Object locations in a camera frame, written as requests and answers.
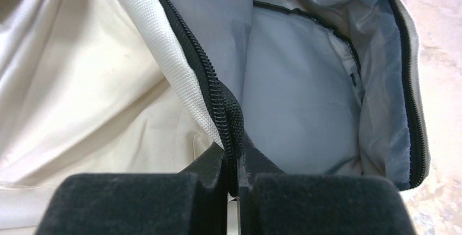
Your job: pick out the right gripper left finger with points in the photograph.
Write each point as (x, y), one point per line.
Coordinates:
(193, 201)

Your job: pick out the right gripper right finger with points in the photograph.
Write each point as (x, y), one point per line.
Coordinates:
(273, 202)

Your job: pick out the beige canvas backpack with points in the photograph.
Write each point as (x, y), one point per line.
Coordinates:
(321, 87)

